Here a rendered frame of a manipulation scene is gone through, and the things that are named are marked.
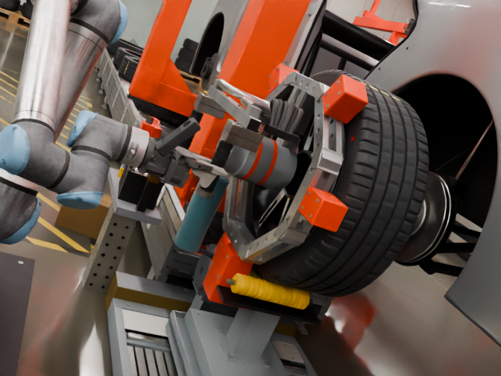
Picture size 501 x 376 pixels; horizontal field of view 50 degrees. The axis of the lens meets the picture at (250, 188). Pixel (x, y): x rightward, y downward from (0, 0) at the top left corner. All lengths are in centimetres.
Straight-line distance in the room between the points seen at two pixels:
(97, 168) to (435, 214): 107
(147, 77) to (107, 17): 230
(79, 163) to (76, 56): 43
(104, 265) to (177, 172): 103
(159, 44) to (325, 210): 273
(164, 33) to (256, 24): 194
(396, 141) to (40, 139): 85
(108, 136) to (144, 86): 263
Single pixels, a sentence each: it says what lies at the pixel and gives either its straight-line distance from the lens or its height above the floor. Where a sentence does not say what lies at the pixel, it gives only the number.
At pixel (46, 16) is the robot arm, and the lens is 139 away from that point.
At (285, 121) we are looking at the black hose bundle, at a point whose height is 100.
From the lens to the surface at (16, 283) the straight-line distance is 161.
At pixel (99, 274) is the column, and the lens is 227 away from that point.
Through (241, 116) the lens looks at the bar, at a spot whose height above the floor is 97.
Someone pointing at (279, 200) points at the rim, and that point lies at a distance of 166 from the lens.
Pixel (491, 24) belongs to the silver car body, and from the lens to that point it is 179.
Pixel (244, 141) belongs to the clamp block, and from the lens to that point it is 131.
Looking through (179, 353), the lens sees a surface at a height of 13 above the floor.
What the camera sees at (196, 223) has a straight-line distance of 167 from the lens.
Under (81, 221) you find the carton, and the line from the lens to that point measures 271.
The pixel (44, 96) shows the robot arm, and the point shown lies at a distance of 122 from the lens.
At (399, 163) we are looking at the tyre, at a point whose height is 102.
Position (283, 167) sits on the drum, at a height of 87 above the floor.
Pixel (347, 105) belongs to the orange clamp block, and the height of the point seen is 110.
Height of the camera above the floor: 111
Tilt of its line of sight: 13 degrees down
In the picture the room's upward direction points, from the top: 25 degrees clockwise
